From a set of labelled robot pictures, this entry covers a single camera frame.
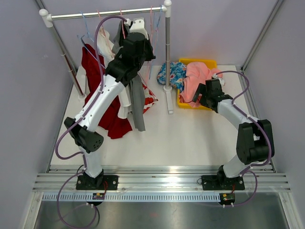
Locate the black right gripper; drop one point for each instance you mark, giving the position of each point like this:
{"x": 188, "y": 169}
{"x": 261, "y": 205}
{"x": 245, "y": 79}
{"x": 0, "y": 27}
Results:
{"x": 201, "y": 89}

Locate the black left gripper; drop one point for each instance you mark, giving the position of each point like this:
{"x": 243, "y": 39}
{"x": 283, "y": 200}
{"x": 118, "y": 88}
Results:
{"x": 147, "y": 43}

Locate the pink wire hanger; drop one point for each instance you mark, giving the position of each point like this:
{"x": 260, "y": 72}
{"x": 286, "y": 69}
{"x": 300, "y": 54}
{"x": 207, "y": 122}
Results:
{"x": 153, "y": 42}

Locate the pink skirt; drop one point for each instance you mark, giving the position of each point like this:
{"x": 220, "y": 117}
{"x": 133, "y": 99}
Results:
{"x": 197, "y": 71}

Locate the grey skirt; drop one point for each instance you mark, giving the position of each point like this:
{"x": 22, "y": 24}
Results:
{"x": 135, "y": 86}

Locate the pink hanger of grey skirt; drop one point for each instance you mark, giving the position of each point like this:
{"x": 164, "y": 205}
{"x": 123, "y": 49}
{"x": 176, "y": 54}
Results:
{"x": 122, "y": 23}

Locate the blue floral skirt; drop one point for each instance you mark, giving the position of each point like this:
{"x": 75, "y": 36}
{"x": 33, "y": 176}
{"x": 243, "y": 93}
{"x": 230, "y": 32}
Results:
{"x": 177, "y": 75}

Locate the blue wire hanger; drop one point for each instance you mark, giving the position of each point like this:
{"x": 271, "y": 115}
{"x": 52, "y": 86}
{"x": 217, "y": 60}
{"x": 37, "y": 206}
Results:
{"x": 155, "y": 20}

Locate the red poppy print skirt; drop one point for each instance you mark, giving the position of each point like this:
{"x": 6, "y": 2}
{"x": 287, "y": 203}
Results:
{"x": 150, "y": 98}

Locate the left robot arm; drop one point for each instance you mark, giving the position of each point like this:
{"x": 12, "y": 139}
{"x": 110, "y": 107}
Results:
{"x": 120, "y": 71}

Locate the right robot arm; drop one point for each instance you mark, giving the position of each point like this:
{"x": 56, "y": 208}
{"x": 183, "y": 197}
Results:
{"x": 254, "y": 147}

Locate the white pleated skirt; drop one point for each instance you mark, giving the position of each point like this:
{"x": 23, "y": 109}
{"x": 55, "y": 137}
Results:
{"x": 110, "y": 63}

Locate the pink hanger of white skirt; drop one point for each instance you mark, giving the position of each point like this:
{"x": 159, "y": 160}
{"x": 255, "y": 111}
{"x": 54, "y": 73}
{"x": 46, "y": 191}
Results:
{"x": 105, "y": 35}

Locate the blue hanger of red skirt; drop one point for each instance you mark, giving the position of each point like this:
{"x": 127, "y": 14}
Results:
{"x": 87, "y": 35}

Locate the silver clothes rack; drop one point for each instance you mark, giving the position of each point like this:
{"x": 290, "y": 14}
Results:
{"x": 165, "y": 8}

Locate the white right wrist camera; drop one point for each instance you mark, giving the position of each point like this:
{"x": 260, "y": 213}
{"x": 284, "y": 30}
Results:
{"x": 221, "y": 80}

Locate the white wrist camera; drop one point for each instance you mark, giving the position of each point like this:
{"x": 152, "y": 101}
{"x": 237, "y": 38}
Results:
{"x": 221, "y": 80}
{"x": 137, "y": 25}

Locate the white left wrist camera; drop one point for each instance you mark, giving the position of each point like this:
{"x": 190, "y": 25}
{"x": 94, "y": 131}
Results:
{"x": 137, "y": 25}

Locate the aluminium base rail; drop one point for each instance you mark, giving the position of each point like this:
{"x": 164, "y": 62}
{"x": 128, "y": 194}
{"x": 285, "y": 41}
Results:
{"x": 149, "y": 184}

